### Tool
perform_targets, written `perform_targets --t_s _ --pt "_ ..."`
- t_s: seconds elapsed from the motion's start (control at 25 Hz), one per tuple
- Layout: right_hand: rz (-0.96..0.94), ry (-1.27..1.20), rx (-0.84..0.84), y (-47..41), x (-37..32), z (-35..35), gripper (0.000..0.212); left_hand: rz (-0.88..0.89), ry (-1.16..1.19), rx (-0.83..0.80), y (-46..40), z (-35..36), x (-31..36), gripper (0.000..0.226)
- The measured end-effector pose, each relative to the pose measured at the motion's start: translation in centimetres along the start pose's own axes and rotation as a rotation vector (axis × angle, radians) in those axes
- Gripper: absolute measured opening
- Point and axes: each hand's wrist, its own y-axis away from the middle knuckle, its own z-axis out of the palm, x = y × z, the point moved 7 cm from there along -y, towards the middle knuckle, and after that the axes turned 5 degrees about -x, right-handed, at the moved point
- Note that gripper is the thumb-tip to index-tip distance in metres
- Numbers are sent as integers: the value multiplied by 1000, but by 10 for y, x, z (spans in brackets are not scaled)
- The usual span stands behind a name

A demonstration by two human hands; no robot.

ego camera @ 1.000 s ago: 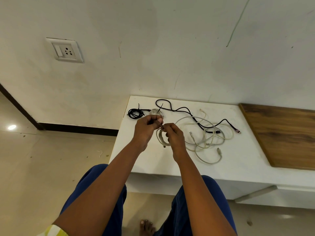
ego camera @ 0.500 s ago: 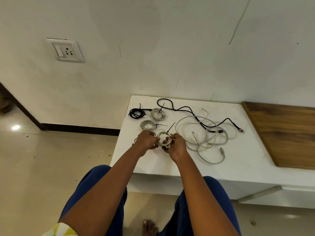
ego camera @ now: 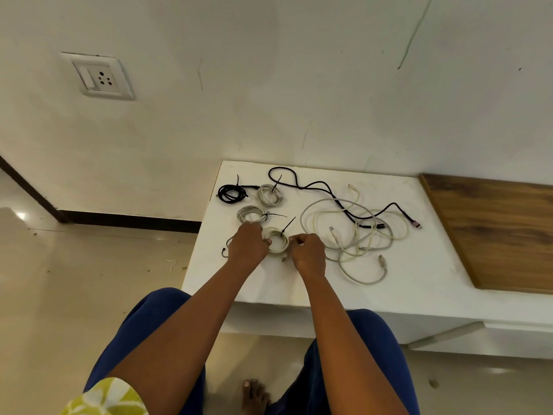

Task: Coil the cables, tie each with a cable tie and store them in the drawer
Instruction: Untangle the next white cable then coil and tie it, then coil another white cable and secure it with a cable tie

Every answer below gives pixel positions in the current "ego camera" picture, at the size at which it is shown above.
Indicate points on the person's bare foot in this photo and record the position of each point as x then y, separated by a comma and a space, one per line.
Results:
255, 397

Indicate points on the person's right forearm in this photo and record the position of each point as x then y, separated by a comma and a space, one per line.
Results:
345, 341

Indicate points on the person's left fingers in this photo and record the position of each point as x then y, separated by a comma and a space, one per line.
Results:
266, 243

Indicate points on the white wall socket plate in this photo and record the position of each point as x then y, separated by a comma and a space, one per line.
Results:
98, 76

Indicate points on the person's left forearm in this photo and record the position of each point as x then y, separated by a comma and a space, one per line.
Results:
190, 337

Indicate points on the person's right fingers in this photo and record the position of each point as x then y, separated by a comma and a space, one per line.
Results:
295, 239

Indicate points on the dark skirting board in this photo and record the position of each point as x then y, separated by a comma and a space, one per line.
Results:
129, 221

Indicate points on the person's left hand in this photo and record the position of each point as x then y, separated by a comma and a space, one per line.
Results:
246, 248

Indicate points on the brown wooden panel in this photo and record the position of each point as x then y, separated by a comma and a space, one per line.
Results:
497, 229

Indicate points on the blue trousers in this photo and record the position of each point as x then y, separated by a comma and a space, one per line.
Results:
149, 313

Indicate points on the green floral shirt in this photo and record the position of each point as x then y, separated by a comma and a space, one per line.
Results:
108, 399

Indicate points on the person's right hand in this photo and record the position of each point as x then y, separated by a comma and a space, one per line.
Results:
309, 257

